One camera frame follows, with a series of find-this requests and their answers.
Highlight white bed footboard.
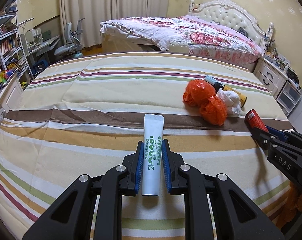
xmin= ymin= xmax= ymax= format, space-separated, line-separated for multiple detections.
xmin=0 ymin=71 xmax=23 ymax=123

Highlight white tufted headboard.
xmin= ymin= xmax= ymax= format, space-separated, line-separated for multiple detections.
xmin=189 ymin=0 xmax=265 ymax=48

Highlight yellow bottle black cap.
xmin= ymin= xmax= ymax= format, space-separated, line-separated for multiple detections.
xmin=204 ymin=74 xmax=248 ymax=108

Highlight orange paper packaging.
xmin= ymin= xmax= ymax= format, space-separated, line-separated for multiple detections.
xmin=276 ymin=182 xmax=302 ymax=229

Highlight grey desk chair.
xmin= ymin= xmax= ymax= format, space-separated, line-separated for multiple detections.
xmin=54 ymin=18 xmax=85 ymax=60

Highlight white green tube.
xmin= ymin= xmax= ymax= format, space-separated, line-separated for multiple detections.
xmin=142 ymin=114 xmax=164 ymax=196

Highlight red cylindrical can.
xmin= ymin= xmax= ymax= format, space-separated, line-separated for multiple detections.
xmin=245 ymin=109 xmax=268 ymax=132

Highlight plastic drawer unit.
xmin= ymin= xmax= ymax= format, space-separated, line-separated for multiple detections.
xmin=276 ymin=79 xmax=301 ymax=116

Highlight beige curtains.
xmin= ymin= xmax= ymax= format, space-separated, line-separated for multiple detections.
xmin=60 ymin=0 xmax=169 ymax=47

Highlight white bookshelf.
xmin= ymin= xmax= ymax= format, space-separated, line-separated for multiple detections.
xmin=0 ymin=0 xmax=33 ymax=82

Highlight grey study desk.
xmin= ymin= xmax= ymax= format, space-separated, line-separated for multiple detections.
xmin=18 ymin=28 xmax=60 ymax=66

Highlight floral quilt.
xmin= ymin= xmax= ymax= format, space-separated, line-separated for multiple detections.
xmin=100 ymin=15 xmax=263 ymax=66

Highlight striped bed sheet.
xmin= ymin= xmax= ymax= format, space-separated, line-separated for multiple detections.
xmin=0 ymin=53 xmax=291 ymax=239

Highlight white nightstand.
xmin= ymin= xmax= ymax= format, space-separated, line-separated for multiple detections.
xmin=254 ymin=57 xmax=288 ymax=99

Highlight orange plastic bag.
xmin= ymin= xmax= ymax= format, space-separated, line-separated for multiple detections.
xmin=182 ymin=79 xmax=216 ymax=107

